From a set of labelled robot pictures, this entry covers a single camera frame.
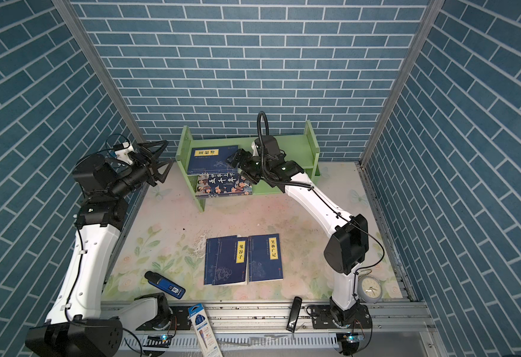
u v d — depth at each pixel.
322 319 0.74
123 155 0.60
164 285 0.78
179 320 0.73
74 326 0.36
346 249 0.47
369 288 0.77
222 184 0.93
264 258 0.87
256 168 0.68
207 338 0.69
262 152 0.60
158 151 0.58
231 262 0.85
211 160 0.83
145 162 0.55
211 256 0.87
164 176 0.65
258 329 0.74
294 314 0.72
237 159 0.69
